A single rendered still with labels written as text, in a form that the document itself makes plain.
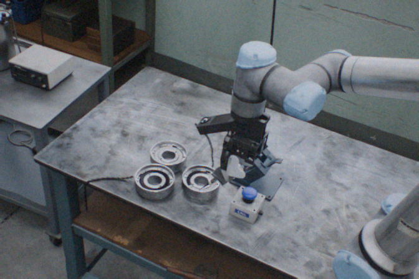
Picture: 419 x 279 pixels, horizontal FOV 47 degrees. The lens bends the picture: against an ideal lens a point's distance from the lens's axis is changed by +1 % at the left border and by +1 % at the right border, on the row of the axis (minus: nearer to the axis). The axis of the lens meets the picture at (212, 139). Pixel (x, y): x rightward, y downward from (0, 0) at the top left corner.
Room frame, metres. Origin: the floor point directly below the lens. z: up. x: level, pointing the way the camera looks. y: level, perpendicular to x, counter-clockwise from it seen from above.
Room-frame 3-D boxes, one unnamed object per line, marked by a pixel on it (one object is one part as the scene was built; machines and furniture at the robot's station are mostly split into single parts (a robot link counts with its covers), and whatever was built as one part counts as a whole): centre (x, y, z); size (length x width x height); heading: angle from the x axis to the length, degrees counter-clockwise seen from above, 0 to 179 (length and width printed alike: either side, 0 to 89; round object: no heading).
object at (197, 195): (0.92, 0.02, 0.82); 0.10 x 0.10 x 0.04
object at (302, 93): (0.81, -0.16, 1.23); 0.11 x 0.11 x 0.08; 51
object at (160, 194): (0.90, 0.14, 0.82); 0.10 x 0.10 x 0.04
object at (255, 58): (0.85, -0.07, 1.23); 0.09 x 0.08 x 0.11; 51
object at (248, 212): (0.86, -0.12, 0.82); 0.08 x 0.07 x 0.05; 69
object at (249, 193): (0.86, -0.11, 0.85); 0.04 x 0.04 x 0.05
